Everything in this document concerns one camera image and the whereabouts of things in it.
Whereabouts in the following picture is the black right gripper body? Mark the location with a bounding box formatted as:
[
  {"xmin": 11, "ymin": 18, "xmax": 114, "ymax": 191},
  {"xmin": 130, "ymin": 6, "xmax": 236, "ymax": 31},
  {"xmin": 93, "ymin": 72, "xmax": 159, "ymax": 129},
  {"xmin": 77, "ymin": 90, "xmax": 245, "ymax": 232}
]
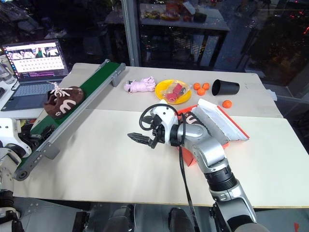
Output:
[{"xmin": 148, "ymin": 114, "xmax": 170, "ymax": 147}]

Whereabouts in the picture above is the orange shoebox with white lid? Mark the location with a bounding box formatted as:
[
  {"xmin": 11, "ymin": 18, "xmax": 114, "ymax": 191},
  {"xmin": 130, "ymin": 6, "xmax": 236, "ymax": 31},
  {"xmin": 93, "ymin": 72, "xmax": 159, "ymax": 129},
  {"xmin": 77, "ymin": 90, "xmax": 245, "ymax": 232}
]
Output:
[{"xmin": 175, "ymin": 98, "xmax": 251, "ymax": 168}]

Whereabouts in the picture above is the yellow plate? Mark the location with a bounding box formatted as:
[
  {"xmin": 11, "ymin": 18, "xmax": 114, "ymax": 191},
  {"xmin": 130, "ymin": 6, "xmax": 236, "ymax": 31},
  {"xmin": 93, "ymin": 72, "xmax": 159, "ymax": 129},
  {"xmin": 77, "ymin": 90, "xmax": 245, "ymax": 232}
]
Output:
[{"xmin": 154, "ymin": 79, "xmax": 193, "ymax": 105}]

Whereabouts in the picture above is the red item on plate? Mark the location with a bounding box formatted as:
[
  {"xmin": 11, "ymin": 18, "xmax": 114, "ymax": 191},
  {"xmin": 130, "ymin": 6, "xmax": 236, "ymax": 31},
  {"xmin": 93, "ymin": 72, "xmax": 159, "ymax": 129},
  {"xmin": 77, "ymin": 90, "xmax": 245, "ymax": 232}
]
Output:
[{"xmin": 163, "ymin": 82, "xmax": 189, "ymax": 103}]

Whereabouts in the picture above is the pink plush toy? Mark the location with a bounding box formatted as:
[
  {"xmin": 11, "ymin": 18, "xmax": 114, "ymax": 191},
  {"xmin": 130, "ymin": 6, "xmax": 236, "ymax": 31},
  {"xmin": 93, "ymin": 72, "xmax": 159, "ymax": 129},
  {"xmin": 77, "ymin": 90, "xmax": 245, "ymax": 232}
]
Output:
[{"xmin": 123, "ymin": 76, "xmax": 156, "ymax": 95}]

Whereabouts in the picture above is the green conveyor belt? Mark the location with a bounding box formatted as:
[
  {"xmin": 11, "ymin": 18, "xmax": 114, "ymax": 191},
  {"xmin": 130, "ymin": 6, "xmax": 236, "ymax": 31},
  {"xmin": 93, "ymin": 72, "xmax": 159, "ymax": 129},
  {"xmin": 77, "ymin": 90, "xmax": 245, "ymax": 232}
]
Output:
[{"xmin": 13, "ymin": 58, "xmax": 126, "ymax": 182}]

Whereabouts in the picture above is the black plastic cup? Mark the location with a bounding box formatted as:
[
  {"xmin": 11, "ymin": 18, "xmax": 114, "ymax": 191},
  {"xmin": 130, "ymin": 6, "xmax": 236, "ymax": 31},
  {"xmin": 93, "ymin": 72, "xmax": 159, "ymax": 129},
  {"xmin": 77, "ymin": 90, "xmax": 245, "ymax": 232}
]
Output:
[{"xmin": 211, "ymin": 79, "xmax": 240, "ymax": 97}]

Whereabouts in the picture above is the dark rounded shape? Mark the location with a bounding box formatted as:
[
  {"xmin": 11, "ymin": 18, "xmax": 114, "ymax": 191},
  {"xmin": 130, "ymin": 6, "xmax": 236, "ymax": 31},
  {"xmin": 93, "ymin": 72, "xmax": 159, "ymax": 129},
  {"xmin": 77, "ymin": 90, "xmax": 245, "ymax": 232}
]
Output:
[
  {"xmin": 168, "ymin": 207, "xmax": 195, "ymax": 232},
  {"xmin": 107, "ymin": 204, "xmax": 136, "ymax": 232}
]

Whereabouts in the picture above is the grey laptop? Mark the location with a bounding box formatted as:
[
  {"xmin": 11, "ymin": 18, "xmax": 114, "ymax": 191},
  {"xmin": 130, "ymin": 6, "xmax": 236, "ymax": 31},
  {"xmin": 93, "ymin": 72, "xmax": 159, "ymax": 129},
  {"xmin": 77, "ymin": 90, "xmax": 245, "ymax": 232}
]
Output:
[{"xmin": 0, "ymin": 39, "xmax": 71, "ymax": 112}]

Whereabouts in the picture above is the clear plastic bottle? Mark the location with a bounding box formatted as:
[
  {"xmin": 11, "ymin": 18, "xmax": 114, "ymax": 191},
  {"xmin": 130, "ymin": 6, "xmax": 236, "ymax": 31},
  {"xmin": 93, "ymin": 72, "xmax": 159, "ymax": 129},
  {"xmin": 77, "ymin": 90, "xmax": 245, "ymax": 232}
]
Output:
[{"xmin": 0, "ymin": 55, "xmax": 16, "ymax": 85}]

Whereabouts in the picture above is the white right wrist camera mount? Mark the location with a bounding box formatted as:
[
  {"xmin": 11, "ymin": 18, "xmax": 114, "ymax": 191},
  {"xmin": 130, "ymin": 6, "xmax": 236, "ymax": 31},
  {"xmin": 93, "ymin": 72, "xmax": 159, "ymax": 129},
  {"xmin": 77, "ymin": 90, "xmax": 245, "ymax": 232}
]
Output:
[{"xmin": 149, "ymin": 104, "xmax": 181, "ymax": 136}]

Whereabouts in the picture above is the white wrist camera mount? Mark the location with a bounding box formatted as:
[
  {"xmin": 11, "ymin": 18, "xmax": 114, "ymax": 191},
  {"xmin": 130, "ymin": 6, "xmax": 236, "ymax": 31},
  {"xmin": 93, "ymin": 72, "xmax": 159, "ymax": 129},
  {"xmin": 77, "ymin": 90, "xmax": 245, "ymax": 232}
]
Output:
[
  {"xmin": 0, "ymin": 117, "xmax": 32, "ymax": 158},
  {"xmin": 149, "ymin": 104, "xmax": 181, "ymax": 136}
]

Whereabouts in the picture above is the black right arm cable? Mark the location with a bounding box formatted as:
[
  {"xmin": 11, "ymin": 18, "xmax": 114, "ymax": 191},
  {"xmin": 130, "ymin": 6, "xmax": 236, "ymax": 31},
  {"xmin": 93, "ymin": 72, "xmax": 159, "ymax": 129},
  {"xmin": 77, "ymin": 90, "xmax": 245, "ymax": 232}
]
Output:
[{"xmin": 139, "ymin": 103, "xmax": 201, "ymax": 232}]

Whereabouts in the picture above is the grey metal window post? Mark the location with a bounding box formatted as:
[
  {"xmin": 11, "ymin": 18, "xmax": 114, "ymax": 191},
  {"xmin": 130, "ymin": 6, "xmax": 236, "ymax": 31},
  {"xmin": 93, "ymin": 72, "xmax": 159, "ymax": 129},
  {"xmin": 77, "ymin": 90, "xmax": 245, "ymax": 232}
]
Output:
[{"xmin": 121, "ymin": 0, "xmax": 142, "ymax": 67}]

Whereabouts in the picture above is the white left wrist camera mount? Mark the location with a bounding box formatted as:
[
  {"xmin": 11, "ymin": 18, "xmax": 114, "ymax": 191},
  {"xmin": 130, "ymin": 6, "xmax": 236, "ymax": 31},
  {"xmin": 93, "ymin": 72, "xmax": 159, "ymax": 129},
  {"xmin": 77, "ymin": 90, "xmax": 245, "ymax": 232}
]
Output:
[{"xmin": 0, "ymin": 117, "xmax": 32, "ymax": 158}]

